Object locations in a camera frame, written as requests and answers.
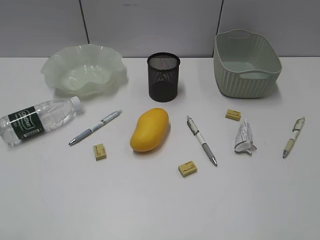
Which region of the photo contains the green beige ballpoint pen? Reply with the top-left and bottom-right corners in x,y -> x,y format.
282,116 -> 306,159

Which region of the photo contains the yellow eraser left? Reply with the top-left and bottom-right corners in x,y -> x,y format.
93,143 -> 107,161

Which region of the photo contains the waste paper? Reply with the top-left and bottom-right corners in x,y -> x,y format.
234,118 -> 257,155

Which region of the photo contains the yellow eraser right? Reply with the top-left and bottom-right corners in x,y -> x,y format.
225,109 -> 242,122

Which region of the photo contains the blue grey ballpoint pen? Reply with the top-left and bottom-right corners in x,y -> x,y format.
68,110 -> 123,146

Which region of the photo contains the yellow eraser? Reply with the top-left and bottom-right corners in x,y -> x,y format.
93,143 -> 107,161
225,109 -> 242,122
178,161 -> 198,178

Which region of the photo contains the clear plastic water bottle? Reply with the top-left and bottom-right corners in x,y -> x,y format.
0,96 -> 82,146

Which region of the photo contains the green woven plastic basket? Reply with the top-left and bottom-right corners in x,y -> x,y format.
213,29 -> 282,99

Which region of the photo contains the frosted green wavy plate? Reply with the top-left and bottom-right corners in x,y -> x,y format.
41,44 -> 129,99

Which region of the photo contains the black mesh pen holder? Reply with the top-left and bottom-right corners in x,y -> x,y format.
147,52 -> 181,103

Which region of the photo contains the yellow mango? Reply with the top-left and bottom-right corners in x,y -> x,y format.
130,108 -> 169,152

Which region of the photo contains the yellow eraser middle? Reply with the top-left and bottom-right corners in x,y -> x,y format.
178,161 -> 198,178

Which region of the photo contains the white grey ballpoint pen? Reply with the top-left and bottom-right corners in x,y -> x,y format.
186,115 -> 218,167

